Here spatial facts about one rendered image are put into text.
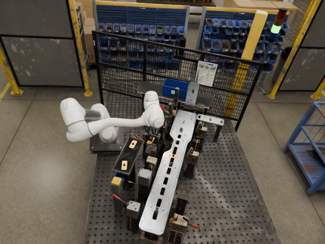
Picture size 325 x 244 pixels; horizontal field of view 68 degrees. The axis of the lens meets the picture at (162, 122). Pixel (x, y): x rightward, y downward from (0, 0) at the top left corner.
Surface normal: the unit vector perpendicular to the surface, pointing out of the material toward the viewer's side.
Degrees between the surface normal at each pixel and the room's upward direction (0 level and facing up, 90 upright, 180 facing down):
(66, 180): 0
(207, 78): 90
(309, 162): 0
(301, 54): 90
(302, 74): 89
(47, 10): 91
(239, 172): 0
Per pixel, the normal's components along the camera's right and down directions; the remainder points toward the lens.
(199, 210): 0.07, -0.73
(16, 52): 0.04, 0.68
